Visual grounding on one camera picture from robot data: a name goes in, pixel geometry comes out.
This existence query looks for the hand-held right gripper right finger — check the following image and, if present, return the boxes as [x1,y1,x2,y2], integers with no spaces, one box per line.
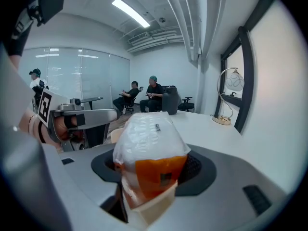
[149,144,291,231]

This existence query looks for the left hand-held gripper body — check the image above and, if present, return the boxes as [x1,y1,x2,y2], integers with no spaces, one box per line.
[38,88,87,153]

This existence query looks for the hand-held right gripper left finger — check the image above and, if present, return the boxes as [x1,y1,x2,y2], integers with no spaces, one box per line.
[44,144,130,231]

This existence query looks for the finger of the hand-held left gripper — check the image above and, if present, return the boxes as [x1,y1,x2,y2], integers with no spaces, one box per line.
[84,108,120,149]

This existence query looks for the white and orange tissues pack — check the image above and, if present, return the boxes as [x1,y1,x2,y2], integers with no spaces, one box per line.
[112,111,192,210]

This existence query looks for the person's left forearm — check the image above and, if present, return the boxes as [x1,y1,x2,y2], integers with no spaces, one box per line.
[18,109,49,145]

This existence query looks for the person's left hand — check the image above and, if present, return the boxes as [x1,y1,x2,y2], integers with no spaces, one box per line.
[54,116,85,141]

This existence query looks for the small dark side table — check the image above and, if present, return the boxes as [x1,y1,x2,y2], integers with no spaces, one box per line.
[80,96,104,110]

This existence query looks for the black office chair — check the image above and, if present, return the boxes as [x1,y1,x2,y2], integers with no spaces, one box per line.
[124,86,144,115]
[178,96,195,112]
[32,80,49,107]

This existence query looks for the tan wooden board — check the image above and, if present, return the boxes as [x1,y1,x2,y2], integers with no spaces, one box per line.
[110,128,125,143]

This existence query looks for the black wristband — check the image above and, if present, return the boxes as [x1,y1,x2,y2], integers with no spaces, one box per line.
[38,123,47,144]

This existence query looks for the dark grey bag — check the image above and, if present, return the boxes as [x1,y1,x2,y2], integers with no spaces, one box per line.
[161,85,180,116]

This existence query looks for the white ceiling air conditioner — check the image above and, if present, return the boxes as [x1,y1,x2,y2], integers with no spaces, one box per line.
[127,32,151,44]

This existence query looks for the long ceiling light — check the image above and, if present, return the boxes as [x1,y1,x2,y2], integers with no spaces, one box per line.
[112,0,151,28]

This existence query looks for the white ceiling pipes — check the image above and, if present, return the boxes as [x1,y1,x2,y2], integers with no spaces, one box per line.
[157,0,207,62]

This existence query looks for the gold table lamp white shade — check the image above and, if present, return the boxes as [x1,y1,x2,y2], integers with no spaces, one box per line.
[212,67,245,126]

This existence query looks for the thin bracelet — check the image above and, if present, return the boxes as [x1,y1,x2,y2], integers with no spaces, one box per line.
[27,114,39,132]

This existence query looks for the black head-mounted camera rig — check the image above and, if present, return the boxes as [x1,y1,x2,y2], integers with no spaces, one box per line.
[12,0,67,37]

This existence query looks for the black window frame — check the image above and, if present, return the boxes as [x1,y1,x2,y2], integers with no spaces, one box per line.
[214,0,275,134]

